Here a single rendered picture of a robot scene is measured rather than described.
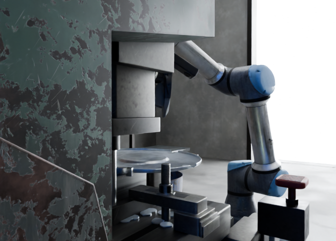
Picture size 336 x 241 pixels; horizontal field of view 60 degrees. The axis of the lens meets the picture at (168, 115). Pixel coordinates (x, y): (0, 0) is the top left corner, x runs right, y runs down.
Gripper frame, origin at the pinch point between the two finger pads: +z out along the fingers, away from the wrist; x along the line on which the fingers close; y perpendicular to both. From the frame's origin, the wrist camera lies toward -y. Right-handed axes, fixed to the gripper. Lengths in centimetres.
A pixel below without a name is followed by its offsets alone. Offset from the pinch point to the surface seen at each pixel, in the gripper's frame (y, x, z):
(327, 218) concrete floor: -165, -141, 71
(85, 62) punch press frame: 17.9, 44.2, -1.1
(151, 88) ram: 6.5, 16.3, -3.7
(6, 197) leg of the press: 22, 57, 12
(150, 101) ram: 6.5, 16.1, -0.7
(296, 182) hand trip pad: -22.2, 24.3, 16.0
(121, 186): 12.7, 20.7, 16.4
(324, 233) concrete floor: -140, -116, 74
